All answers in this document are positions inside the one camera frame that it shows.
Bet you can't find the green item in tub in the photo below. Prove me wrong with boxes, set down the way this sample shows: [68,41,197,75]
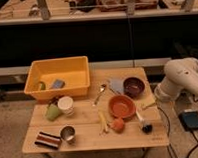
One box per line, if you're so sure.
[38,81,46,91]

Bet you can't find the metal cup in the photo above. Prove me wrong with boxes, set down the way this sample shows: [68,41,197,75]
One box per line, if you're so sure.
[60,126,76,144]

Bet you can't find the yellow plastic tub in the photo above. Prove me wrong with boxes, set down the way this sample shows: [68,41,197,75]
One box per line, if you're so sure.
[24,56,90,101]

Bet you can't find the blue sponge in tub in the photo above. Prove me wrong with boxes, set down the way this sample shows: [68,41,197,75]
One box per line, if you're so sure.
[51,79,65,89]

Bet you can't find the wooden folding table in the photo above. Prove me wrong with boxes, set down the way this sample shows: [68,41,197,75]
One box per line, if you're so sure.
[22,67,169,153]

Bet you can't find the orange toy fruit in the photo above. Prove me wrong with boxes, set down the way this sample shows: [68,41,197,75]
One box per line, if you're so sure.
[110,118,125,133]

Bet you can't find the green cup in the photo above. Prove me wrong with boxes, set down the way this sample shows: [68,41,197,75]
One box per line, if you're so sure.
[45,104,62,121]

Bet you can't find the black pedal box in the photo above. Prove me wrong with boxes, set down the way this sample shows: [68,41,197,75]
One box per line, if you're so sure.
[179,111,198,131]

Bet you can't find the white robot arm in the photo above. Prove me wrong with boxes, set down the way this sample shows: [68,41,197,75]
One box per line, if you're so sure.
[154,58,198,102]

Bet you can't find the orange bowl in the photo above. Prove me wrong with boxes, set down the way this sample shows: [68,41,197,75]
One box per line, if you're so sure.
[108,94,136,118]

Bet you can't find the purple bowl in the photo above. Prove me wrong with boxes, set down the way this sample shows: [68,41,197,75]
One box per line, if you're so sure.
[123,77,145,99]

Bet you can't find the white handled dish brush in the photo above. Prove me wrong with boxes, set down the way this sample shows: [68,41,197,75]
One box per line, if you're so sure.
[135,111,153,134]

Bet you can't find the metal spoon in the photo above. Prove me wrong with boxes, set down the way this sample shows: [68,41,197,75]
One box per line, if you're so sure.
[93,84,107,106]

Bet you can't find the white paper cup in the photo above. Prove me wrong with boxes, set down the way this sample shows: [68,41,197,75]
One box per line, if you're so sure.
[58,96,74,116]

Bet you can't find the yellow utensil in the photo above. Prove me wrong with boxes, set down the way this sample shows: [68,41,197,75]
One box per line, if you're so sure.
[98,110,108,133]

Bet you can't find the black floor cable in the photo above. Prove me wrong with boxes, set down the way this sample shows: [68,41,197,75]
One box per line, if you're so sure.
[156,94,198,158]

